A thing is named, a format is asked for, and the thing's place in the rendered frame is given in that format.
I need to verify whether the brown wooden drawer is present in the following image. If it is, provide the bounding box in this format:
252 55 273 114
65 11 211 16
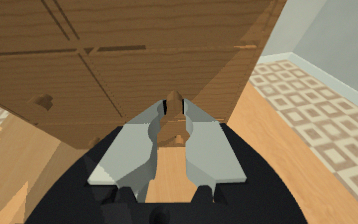
39 121 126 149
157 119 190 147
0 49 122 121
0 0 70 45
57 0 275 40
88 40 256 120

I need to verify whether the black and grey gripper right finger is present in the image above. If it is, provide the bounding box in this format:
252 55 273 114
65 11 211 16
182 98 308 224

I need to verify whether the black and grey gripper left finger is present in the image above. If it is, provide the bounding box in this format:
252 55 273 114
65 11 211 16
24 99 167 224

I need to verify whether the brown wooden chest of drawers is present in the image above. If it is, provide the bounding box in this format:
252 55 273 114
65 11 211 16
0 0 287 149

